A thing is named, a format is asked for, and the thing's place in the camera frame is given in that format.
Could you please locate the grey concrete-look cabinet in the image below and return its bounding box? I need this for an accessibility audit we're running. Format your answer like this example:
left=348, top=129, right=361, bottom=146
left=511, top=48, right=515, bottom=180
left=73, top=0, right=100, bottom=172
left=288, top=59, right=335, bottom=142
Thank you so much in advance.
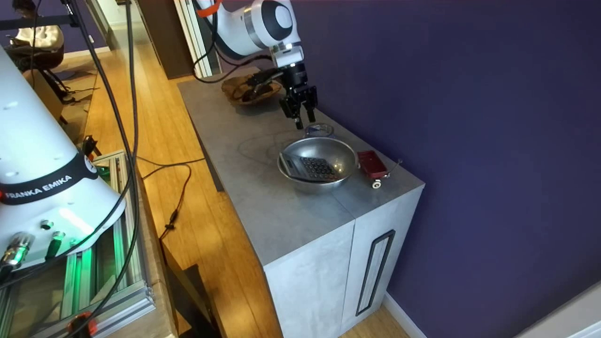
left=177, top=74, right=428, bottom=338

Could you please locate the aluminium robot stand frame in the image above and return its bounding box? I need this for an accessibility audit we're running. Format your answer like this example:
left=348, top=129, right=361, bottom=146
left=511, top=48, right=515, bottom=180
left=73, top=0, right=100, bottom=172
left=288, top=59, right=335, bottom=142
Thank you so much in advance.
left=0, top=148, right=160, bottom=338

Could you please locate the white baseboard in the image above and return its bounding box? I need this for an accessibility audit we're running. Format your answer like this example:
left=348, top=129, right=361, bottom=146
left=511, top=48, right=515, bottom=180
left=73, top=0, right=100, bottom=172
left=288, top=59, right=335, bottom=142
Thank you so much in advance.
left=380, top=290, right=430, bottom=338

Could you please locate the large orange cable strap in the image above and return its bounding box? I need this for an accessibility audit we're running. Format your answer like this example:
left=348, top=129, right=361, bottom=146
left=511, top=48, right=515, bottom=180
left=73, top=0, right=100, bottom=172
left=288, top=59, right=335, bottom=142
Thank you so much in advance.
left=196, top=1, right=224, bottom=20

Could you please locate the brown plush toy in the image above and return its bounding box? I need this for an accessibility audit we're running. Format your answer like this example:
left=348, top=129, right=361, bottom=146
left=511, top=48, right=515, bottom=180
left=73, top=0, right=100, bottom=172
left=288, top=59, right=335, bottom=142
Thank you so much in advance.
left=220, top=69, right=286, bottom=112

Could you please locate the dark office chair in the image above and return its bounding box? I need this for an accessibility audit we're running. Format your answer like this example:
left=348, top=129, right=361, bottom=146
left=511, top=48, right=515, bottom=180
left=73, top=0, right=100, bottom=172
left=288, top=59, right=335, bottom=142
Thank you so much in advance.
left=6, top=0, right=72, bottom=101

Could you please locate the hanging black cable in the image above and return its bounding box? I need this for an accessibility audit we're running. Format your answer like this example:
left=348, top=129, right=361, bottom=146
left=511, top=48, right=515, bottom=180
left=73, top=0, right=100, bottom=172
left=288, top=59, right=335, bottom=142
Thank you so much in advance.
left=58, top=0, right=143, bottom=338

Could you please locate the black floor cable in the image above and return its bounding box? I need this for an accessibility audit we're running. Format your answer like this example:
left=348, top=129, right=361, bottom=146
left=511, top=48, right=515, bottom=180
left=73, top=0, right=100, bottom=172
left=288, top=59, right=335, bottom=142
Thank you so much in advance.
left=135, top=153, right=211, bottom=242

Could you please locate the metal slotted spatula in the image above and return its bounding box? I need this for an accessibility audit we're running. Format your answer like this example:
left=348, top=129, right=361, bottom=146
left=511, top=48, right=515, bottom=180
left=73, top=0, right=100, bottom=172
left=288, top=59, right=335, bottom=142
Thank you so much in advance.
left=280, top=151, right=342, bottom=183

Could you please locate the dark box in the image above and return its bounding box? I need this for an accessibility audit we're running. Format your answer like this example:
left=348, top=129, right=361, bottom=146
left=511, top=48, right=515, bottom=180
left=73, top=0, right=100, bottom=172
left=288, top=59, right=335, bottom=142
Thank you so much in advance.
left=160, top=243, right=226, bottom=338

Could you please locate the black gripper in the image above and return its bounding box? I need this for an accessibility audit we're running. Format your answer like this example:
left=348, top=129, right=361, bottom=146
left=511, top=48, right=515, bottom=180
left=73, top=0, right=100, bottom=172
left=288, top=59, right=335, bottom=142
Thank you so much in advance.
left=278, top=61, right=320, bottom=131

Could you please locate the white door frame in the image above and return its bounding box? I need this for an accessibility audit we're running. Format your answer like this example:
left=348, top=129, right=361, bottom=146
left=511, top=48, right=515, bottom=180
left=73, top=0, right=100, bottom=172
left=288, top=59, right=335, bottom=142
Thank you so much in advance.
left=171, top=0, right=216, bottom=78

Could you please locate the small red object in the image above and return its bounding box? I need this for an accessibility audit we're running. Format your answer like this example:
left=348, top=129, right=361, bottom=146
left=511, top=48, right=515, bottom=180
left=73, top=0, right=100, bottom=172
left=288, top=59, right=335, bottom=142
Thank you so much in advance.
left=355, top=148, right=393, bottom=191

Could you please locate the metal bowl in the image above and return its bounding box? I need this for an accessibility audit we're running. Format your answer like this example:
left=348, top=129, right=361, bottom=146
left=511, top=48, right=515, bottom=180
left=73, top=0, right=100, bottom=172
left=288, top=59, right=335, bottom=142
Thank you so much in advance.
left=276, top=135, right=361, bottom=193

